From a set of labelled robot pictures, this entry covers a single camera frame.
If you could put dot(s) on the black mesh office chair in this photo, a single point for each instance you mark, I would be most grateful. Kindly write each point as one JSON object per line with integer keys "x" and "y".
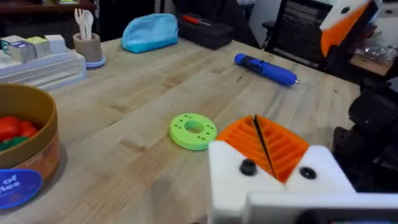
{"x": 295, "y": 31}

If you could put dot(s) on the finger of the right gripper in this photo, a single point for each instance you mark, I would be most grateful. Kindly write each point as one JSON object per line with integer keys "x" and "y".
{"x": 339, "y": 28}

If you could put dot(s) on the blue electric screwdriver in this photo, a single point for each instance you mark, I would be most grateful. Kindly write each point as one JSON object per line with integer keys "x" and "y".
{"x": 267, "y": 70}

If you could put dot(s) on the light blue zip pouch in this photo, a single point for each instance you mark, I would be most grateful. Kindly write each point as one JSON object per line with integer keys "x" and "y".
{"x": 149, "y": 32}

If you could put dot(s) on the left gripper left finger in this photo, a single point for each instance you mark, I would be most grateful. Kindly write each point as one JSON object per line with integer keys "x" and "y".
{"x": 230, "y": 174}

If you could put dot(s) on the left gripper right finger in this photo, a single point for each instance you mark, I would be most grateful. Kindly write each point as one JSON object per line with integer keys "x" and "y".
{"x": 289, "y": 155}

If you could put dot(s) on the green disc with holes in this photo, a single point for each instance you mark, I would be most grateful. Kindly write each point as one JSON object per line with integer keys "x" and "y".
{"x": 182, "y": 137}

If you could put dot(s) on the brown tub with toy vegetables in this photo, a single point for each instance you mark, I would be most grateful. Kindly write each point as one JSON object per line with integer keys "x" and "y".
{"x": 34, "y": 109}

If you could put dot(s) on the grey cup with white cutlery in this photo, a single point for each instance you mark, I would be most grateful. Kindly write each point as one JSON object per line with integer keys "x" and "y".
{"x": 88, "y": 48}

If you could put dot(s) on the black tool case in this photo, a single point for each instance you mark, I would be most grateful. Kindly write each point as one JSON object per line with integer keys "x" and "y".
{"x": 208, "y": 35}

